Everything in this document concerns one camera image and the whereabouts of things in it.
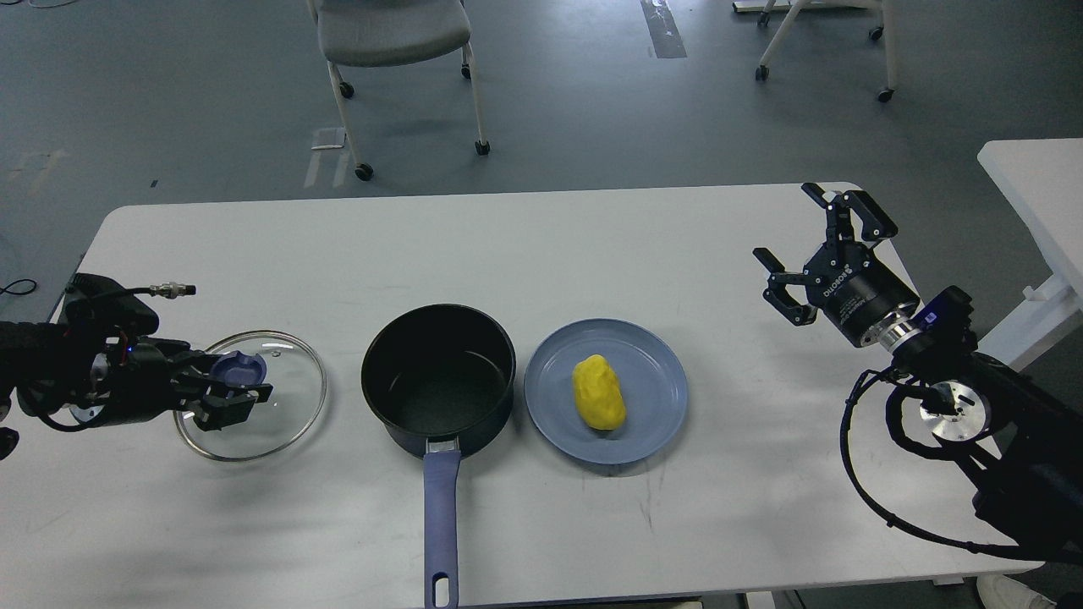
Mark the blue round plate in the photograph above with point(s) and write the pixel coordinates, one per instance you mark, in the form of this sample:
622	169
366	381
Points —
651	378

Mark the dark pot with blue handle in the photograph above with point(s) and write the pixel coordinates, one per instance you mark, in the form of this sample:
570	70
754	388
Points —
441	380

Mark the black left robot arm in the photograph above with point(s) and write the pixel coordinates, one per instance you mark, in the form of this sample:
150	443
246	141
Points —
47	365

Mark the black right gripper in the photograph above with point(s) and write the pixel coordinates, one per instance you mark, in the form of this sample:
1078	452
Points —
849	284

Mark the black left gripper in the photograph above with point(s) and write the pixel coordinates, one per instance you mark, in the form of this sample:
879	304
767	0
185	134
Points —
137	383

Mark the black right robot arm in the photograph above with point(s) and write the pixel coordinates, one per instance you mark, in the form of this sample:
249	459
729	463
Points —
948	401

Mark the white chair base with wheels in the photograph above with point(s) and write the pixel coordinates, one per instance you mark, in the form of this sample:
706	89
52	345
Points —
831	35

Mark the glass pot lid blue knob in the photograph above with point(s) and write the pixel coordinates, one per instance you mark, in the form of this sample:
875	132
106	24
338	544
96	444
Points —
300	389

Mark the yellow potato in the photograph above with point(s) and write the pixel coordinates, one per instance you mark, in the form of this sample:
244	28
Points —
597	394

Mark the grey office chair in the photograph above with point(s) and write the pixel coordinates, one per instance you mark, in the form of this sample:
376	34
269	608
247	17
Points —
373	34

